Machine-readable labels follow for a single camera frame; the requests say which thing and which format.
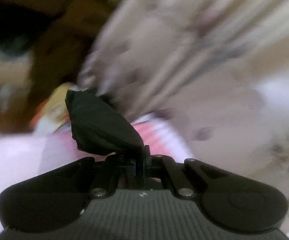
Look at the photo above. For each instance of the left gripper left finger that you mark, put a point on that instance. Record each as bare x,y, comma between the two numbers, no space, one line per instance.
112,174

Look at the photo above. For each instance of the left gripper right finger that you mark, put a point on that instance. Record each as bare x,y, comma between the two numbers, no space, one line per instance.
161,172

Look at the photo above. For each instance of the black jacket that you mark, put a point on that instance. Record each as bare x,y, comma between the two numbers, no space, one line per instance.
97,128

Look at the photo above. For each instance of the cluttered clothes pile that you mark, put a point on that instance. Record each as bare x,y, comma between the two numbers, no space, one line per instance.
43,44

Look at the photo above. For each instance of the pink purple checked bedsheet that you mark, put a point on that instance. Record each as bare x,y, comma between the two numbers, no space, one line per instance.
23,156

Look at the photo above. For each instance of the floral beige curtain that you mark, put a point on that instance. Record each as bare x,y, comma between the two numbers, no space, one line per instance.
217,70

